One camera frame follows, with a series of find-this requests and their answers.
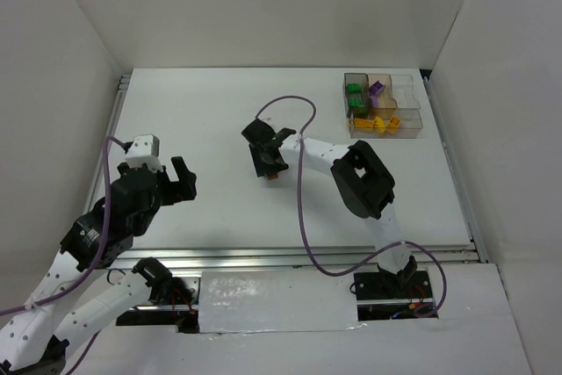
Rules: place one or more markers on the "small green lego brick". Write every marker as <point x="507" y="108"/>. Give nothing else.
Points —
<point x="353" y="89"/>

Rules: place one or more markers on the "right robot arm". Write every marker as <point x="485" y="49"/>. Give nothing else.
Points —
<point x="364" y="183"/>

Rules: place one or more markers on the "yellow striped lego brick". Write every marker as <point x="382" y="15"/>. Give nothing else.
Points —
<point x="379" y="126"/>

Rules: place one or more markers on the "yellow 2x3 lego brick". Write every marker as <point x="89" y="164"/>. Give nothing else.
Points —
<point x="393" y="125"/>

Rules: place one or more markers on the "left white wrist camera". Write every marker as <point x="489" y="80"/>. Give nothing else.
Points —
<point x="144" y="152"/>

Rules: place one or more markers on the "yellow flower lego brick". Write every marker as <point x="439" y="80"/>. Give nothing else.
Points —
<point x="363" y="123"/>

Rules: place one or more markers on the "purple paw lego brick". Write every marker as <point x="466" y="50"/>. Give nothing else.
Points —
<point x="376" y="88"/>

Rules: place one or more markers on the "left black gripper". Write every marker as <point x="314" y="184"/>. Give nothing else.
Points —
<point x="174" y="184"/>

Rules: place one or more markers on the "smoky grey container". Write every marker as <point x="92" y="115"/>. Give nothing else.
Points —
<point x="362" y="79"/>

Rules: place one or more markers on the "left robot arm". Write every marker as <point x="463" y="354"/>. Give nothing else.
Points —
<point x="43" y="333"/>

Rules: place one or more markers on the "long front clear container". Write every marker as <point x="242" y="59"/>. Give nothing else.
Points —
<point x="410" y="126"/>

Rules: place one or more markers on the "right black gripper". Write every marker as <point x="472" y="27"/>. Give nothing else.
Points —
<point x="265" y="147"/>

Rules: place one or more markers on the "aluminium frame rail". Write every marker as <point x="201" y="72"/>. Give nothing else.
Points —
<point x="244" y="259"/>

